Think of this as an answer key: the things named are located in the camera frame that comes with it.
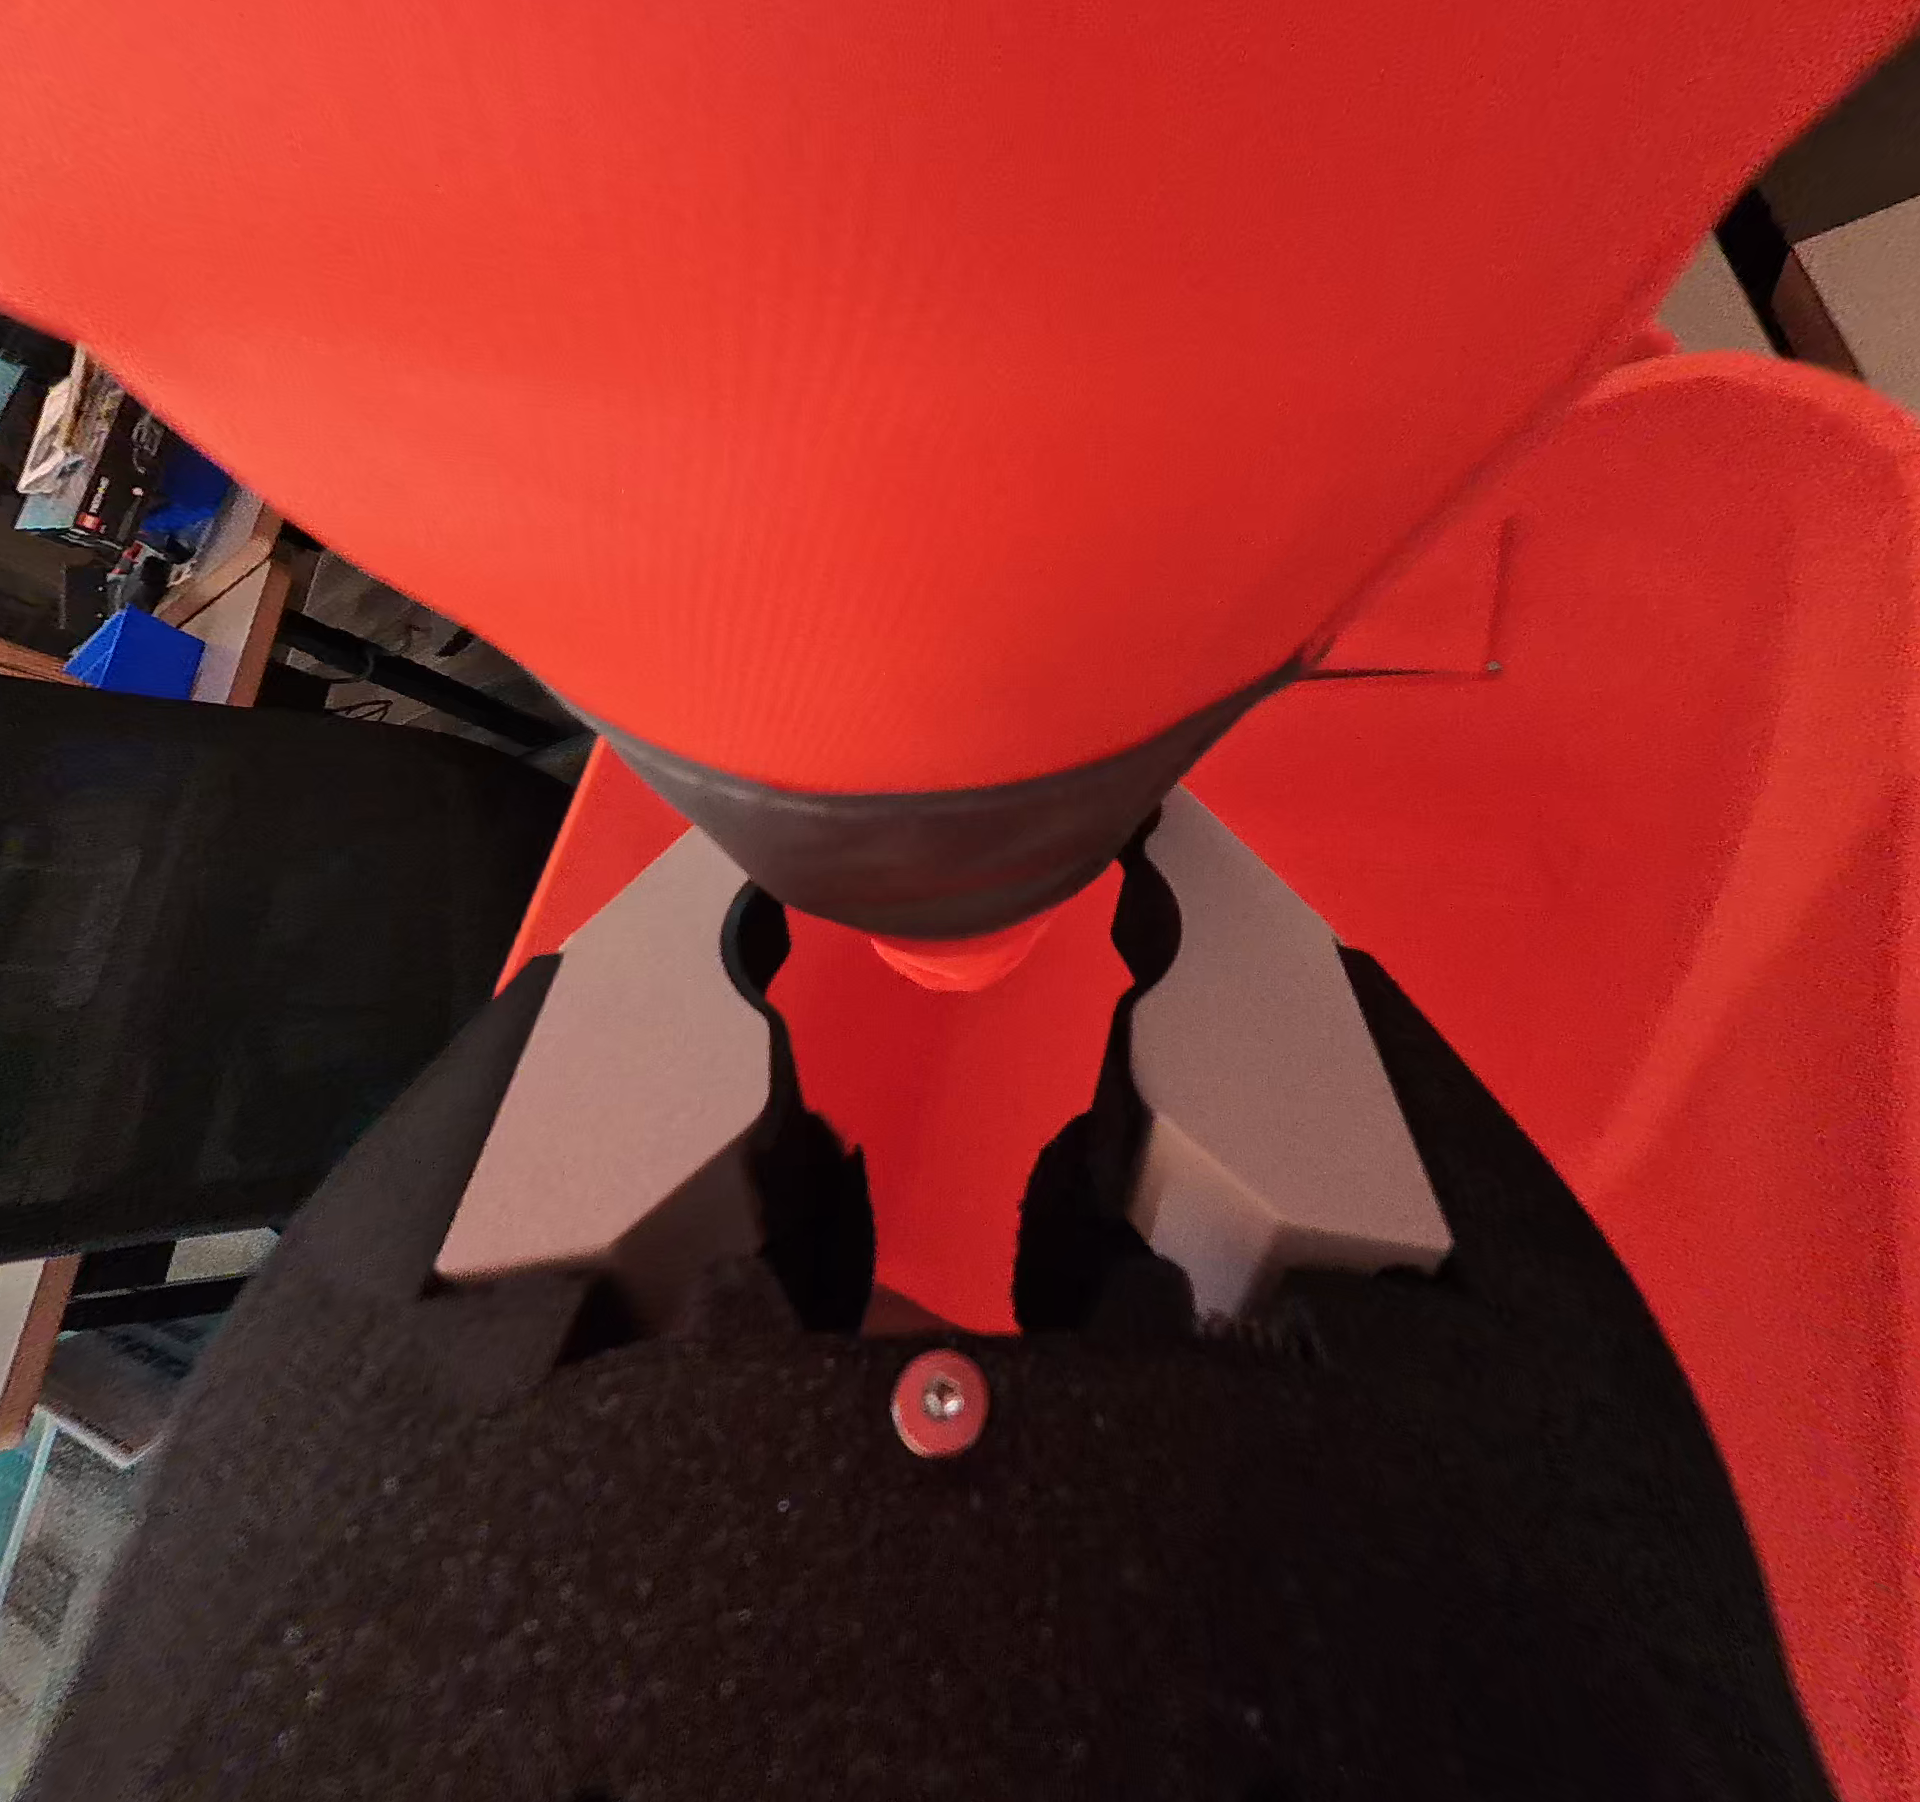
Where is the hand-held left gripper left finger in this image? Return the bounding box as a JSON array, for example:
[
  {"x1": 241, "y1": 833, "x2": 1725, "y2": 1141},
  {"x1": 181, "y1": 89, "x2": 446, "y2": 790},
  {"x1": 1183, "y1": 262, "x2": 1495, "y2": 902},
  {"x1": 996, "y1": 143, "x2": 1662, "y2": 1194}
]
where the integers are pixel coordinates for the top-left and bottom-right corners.
[{"x1": 432, "y1": 823, "x2": 801, "y2": 1297}]

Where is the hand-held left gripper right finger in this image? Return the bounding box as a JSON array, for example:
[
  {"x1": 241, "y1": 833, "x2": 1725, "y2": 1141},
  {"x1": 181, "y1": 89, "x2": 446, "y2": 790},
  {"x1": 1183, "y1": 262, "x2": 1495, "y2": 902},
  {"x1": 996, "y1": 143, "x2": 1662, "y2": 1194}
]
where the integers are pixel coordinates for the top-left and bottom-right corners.
[{"x1": 1098, "y1": 783, "x2": 1458, "y2": 1319}]

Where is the white desk with wooden edge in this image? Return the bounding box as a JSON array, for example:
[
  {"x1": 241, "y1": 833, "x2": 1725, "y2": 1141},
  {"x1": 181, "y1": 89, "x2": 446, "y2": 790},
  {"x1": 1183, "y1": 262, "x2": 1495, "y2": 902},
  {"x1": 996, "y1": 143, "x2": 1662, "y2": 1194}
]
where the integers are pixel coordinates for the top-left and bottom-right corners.
[{"x1": 150, "y1": 500, "x2": 297, "y2": 709}]

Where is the black waistband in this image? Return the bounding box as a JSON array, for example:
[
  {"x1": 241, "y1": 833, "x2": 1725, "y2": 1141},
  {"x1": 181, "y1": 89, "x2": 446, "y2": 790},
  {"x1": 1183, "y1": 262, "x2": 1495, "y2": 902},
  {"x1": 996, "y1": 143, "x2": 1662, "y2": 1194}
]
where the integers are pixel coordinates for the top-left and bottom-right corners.
[{"x1": 546, "y1": 657, "x2": 1311, "y2": 944}]

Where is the black office chair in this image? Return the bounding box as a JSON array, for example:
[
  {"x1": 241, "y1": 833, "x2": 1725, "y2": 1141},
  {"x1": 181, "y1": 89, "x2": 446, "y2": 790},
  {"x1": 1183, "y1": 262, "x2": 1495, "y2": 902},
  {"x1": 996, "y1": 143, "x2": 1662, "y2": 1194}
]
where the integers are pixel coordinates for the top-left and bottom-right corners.
[{"x1": 0, "y1": 675, "x2": 582, "y2": 1260}]

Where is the blue plastic bin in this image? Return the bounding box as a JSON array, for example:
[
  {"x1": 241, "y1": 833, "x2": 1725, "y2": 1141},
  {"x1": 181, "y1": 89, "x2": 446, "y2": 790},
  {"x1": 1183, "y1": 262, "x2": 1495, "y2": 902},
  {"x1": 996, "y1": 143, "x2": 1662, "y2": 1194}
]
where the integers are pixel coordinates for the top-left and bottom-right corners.
[{"x1": 65, "y1": 606, "x2": 209, "y2": 703}]

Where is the black printed box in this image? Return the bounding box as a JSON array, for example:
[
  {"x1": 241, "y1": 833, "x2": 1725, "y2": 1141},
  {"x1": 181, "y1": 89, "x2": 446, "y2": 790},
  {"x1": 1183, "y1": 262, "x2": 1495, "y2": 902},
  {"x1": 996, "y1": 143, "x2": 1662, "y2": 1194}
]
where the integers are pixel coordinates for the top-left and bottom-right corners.
[{"x1": 15, "y1": 391, "x2": 199, "y2": 544}]

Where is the person's orange shirt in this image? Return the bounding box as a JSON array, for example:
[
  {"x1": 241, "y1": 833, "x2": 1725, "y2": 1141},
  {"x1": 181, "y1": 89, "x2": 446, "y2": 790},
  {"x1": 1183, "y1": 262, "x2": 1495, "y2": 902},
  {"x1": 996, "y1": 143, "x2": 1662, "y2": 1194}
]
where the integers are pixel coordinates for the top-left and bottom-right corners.
[{"x1": 0, "y1": 0, "x2": 1920, "y2": 800}]

